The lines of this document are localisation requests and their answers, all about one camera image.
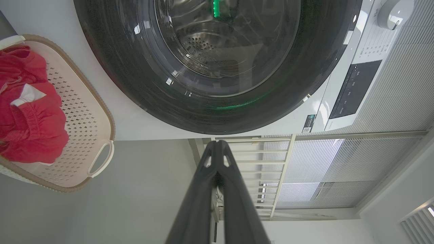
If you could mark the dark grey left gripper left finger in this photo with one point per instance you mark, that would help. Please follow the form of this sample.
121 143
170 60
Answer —
196 203

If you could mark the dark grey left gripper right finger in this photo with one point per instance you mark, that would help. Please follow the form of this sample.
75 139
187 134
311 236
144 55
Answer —
237 210

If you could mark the red garment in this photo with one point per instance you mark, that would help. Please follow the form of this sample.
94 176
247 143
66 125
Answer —
30 128

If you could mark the white garment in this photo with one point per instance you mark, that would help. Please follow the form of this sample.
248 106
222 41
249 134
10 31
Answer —
28 95

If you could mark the white front-load washing machine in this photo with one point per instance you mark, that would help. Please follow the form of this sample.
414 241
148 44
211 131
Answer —
135 122

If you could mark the cream perforated laundry basket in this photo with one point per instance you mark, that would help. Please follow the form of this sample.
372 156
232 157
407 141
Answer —
84 115

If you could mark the white slatted rack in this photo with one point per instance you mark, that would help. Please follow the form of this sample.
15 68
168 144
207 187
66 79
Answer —
257 169

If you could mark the dark QR code sticker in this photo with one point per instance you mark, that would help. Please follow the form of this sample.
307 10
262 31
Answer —
308 123

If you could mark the steel perforated washer drum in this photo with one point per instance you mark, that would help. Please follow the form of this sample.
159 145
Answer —
220 51

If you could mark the black washer control panel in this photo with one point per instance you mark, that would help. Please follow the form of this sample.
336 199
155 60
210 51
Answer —
356 89

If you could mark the white louvred vent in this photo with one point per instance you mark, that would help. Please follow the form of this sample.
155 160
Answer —
420 225

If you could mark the white washer control knob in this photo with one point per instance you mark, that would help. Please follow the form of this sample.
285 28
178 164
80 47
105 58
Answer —
395 13

